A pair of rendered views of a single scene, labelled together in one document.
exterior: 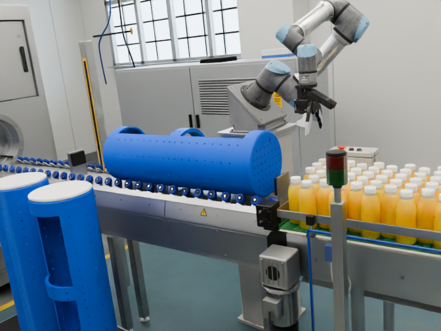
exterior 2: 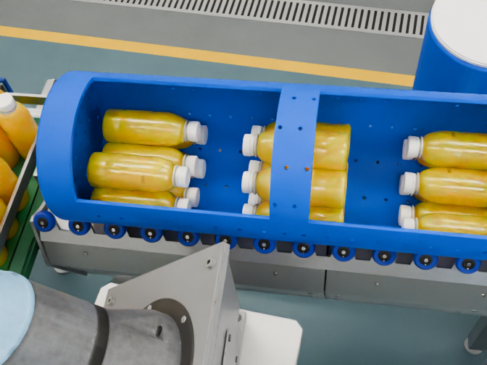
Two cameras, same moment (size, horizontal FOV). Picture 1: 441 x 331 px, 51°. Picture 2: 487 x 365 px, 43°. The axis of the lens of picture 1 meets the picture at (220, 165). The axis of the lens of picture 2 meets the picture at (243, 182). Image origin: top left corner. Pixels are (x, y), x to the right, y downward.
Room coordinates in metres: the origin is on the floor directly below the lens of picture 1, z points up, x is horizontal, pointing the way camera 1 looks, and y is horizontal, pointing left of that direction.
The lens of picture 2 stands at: (2.69, -0.15, 2.04)
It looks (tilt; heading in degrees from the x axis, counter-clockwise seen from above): 58 degrees down; 160
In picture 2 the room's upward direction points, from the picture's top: 9 degrees counter-clockwise
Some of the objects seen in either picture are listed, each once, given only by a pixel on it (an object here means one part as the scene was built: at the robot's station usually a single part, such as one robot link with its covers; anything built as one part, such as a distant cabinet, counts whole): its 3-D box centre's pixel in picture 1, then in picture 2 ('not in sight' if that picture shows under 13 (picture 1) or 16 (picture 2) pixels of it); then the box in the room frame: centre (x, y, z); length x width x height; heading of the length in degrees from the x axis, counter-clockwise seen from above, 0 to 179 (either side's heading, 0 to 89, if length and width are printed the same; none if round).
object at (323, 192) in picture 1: (325, 205); not in sight; (1.62, -0.38, 0.98); 0.07 x 0.07 x 0.17
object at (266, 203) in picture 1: (269, 215); not in sight; (1.66, -0.17, 0.95); 0.10 x 0.07 x 0.10; 144
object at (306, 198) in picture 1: (307, 205); not in sight; (1.63, -0.31, 0.98); 0.07 x 0.07 x 0.17
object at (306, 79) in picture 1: (308, 79); not in sight; (1.87, -0.38, 1.43); 0.08 x 0.08 x 0.05
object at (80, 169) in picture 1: (78, 163); not in sight; (2.63, 0.83, 1.00); 0.10 x 0.04 x 0.15; 144
